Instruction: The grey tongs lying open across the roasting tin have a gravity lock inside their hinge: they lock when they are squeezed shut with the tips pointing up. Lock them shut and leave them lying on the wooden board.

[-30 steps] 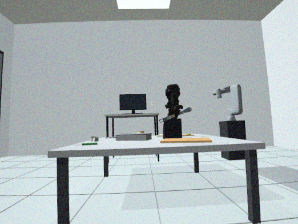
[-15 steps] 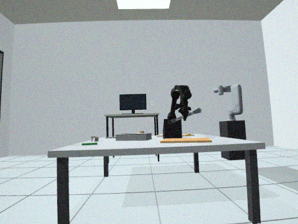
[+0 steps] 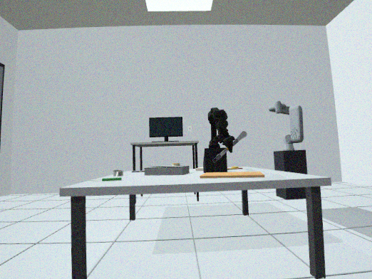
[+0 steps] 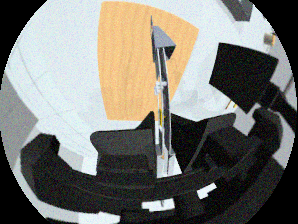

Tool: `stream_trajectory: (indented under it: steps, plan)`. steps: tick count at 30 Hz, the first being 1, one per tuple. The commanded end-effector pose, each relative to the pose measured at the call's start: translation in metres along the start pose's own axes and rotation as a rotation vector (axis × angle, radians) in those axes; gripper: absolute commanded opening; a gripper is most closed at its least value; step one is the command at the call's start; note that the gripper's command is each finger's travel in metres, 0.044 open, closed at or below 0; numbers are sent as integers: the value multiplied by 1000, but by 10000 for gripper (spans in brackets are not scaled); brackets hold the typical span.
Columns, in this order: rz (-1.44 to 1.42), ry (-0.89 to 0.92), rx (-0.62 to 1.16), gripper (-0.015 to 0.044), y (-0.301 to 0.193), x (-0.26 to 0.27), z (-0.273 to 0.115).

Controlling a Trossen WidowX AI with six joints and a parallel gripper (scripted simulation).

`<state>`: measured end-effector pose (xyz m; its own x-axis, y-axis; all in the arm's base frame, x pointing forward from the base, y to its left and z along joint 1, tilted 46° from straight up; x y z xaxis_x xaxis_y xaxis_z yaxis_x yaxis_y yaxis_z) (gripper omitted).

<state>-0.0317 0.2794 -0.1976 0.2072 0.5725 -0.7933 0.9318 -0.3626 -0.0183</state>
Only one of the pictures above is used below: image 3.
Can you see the light wooden board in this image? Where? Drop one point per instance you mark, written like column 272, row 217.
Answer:
column 232, row 175

